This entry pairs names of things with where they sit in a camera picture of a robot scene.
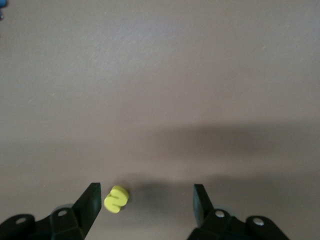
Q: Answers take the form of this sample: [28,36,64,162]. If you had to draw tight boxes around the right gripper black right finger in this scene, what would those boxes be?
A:
[186,183,292,240]

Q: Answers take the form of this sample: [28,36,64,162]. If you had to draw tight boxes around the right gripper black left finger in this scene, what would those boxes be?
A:
[0,182,102,240]

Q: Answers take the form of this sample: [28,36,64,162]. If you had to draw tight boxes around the yellow foam letter n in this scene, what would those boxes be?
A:
[103,185,130,215]

